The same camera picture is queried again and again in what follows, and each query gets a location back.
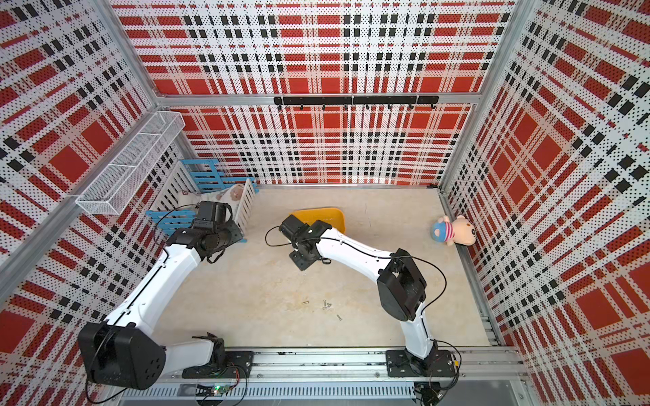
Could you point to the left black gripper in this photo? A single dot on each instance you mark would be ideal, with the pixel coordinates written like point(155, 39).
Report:
point(235, 233)

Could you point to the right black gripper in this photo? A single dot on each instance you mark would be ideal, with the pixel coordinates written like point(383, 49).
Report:
point(301, 258)

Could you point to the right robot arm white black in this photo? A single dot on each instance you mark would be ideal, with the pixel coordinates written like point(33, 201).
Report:
point(400, 285)

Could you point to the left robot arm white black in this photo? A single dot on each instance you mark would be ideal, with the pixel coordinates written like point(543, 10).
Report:
point(120, 351)

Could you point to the yellow plastic storage box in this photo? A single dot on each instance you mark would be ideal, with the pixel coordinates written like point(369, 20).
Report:
point(330, 215)

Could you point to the white plush toy in crate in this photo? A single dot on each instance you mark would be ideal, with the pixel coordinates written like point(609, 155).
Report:
point(231, 196)

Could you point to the blue white slatted crate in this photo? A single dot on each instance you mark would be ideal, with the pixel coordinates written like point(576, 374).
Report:
point(177, 204)

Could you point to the pink plush pig toy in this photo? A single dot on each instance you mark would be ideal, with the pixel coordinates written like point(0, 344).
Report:
point(457, 232)

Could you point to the green circuit board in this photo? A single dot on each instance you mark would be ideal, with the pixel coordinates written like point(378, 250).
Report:
point(212, 390)

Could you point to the white wire mesh basket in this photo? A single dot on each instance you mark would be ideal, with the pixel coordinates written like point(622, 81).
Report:
point(115, 186)

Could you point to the black hook rail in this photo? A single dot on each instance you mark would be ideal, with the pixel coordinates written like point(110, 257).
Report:
point(326, 101)

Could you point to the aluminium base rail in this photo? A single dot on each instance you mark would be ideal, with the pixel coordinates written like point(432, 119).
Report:
point(485, 376)

